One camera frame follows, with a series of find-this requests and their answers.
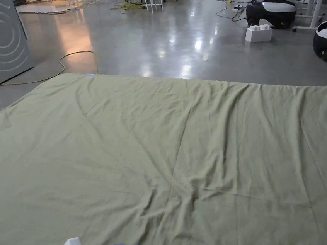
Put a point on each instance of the pale blue tape strip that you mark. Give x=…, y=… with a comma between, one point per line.
x=90, y=75

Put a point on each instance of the white power strip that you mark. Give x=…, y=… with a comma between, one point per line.
x=238, y=7

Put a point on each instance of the white foam block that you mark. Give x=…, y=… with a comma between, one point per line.
x=258, y=33

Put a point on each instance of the bed with pale green sheet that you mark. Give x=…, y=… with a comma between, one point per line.
x=159, y=147

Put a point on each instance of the white desk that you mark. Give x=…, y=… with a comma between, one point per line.
x=315, y=13

